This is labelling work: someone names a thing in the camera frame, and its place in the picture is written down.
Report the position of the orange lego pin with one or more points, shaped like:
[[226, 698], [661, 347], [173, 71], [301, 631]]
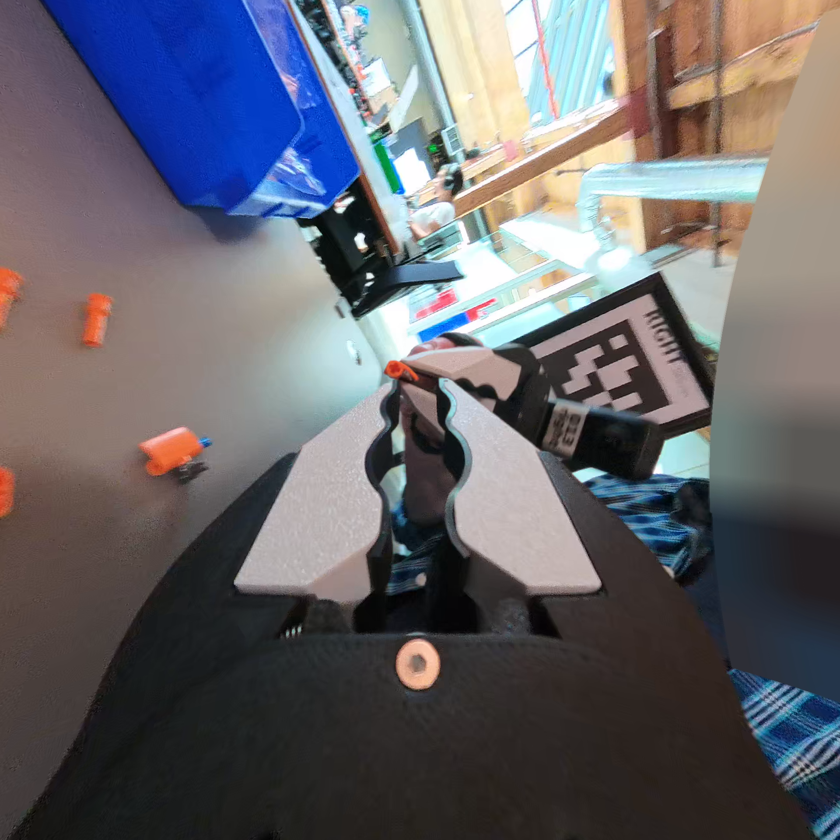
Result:
[[396, 369], [97, 321]]

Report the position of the blue plastic bin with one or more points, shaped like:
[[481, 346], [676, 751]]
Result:
[[164, 85]]

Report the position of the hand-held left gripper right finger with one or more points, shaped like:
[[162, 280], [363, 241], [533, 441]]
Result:
[[525, 525]]

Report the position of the blue plaid shirt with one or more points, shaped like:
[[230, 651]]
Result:
[[656, 518]]

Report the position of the silver ventilation duct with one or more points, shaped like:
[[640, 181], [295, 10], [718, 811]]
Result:
[[656, 180]]

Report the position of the person's right hand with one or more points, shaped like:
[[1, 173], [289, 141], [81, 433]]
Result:
[[426, 492]]

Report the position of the orange two-hole lego connector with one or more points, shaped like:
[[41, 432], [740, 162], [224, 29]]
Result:
[[5, 492]]

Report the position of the orange lego T connector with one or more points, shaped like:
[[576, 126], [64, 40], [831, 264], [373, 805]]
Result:
[[167, 449], [8, 289]]

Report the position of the black metal stand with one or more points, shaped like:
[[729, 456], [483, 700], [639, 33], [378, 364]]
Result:
[[367, 289]]

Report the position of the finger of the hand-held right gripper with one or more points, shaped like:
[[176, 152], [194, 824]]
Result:
[[472, 364], [499, 405]]

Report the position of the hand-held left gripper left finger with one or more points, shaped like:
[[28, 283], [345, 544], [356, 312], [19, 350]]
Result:
[[308, 525]]

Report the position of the clear plastic bag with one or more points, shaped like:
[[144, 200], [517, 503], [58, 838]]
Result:
[[295, 177]]

